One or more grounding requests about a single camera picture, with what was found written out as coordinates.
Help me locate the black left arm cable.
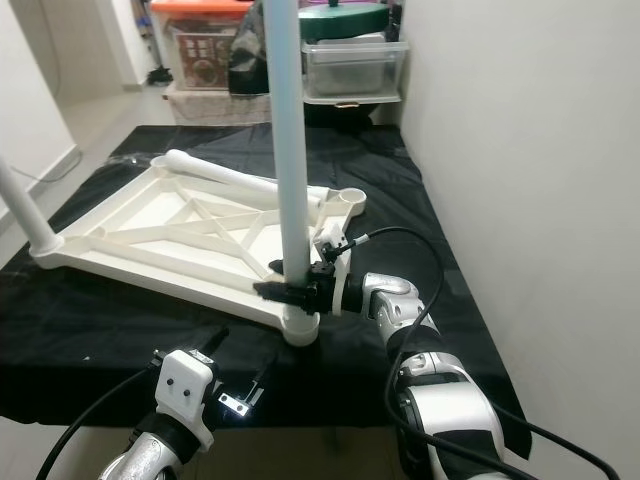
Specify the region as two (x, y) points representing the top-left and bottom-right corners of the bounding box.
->
(38, 362), (161, 480)

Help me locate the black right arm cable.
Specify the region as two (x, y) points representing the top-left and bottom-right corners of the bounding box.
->
(335, 227), (621, 480)

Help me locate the cream plastic table top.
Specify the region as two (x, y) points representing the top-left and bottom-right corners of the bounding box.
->
(33, 150), (364, 348)

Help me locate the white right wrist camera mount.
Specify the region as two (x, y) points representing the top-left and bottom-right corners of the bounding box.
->
(315, 222), (353, 316)

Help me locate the green pot lid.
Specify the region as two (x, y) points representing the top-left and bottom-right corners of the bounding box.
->
(300, 0), (391, 41)

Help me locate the beige patterned bench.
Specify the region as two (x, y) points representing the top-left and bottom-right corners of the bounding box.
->
(165, 85), (276, 124)

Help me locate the white plastic table leg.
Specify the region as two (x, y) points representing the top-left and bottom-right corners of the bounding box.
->
(268, 0), (311, 313)
(150, 148), (329, 206)
(0, 165), (66, 256)

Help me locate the dark floor mop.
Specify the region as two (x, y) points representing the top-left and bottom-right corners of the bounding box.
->
(135, 0), (176, 84)

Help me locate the black tablecloth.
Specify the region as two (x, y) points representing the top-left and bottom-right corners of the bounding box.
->
(0, 125), (531, 461)

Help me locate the small clear tape patch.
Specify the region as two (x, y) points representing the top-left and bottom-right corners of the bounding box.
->
(105, 152), (156, 169)

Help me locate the clear box with orange lid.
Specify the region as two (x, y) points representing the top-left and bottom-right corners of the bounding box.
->
(150, 0), (256, 91)

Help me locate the clear plastic storage container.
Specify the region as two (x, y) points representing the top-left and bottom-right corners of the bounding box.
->
(300, 38), (409, 101)

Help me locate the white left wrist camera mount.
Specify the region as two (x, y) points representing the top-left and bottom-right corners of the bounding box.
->
(155, 348), (219, 446)

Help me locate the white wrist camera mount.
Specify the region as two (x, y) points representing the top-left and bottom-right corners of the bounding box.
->
(315, 222), (353, 316)
(155, 348), (219, 446)

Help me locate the thin grey wall cable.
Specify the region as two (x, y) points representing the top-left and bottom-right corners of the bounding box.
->
(35, 150), (83, 184)

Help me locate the black round basin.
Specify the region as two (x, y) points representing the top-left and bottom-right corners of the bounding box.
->
(300, 95), (401, 126)

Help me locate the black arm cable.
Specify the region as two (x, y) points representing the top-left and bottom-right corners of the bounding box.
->
(335, 227), (621, 480)
(38, 362), (161, 480)

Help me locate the black plastic bag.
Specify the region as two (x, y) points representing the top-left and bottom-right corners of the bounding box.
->
(230, 0), (273, 99)

